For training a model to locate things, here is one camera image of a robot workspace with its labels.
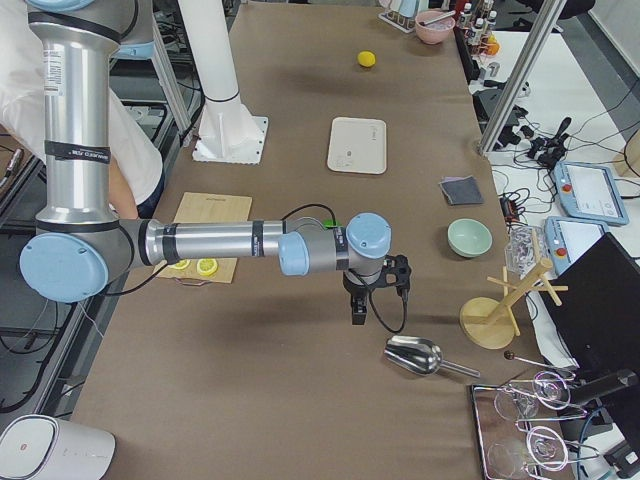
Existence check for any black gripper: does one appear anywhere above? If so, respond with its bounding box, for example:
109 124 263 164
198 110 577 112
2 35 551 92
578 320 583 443
343 269 381 325

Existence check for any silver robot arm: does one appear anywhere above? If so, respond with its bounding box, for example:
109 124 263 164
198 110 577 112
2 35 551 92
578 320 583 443
20 1 406 325

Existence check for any white rectangular tray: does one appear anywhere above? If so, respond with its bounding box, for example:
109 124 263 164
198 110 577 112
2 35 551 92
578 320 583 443
327 117 387 175

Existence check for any metal scoop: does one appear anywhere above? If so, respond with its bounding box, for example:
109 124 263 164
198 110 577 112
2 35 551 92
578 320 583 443
384 335 481 378

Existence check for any mint green bowl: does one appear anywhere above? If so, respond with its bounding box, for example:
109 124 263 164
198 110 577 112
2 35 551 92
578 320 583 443
447 218 493 258

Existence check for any wooden mug tree stand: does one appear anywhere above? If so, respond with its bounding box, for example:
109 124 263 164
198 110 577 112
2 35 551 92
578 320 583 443
460 227 568 349

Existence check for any grey folded cloth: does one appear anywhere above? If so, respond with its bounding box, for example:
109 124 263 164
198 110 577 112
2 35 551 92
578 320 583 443
439 176 484 206

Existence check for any yellow lemon slice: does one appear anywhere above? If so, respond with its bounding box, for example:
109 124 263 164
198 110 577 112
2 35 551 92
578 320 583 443
169 259 191 270
196 258 219 277

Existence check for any wooden cutting board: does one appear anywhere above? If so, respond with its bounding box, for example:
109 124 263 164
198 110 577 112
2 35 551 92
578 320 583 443
158 192 252 285

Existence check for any blue teach pendant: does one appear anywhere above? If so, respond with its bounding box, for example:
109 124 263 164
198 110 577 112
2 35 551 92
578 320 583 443
544 216 609 275
553 161 629 226

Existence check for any black monitor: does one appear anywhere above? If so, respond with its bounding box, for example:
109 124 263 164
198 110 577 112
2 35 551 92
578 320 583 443
550 233 639 373

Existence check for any person in white shirt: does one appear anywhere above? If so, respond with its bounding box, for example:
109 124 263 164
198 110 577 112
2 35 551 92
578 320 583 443
0 59 166 219

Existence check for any pink bowl with ice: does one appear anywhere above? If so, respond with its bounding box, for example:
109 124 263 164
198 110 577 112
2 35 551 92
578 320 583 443
415 10 456 45

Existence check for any white appliance box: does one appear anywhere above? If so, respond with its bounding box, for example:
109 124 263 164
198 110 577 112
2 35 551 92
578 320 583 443
1 414 116 479

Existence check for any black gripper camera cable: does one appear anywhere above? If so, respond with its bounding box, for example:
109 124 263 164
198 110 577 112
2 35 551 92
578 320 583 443
367 287 407 335

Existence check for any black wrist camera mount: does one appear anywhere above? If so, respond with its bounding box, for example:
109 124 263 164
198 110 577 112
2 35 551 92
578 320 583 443
381 254 412 302

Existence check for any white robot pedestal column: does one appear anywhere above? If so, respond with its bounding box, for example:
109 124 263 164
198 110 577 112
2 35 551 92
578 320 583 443
179 0 268 165

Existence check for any aluminium frame post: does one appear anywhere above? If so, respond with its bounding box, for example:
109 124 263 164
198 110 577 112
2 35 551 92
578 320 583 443
477 0 566 156

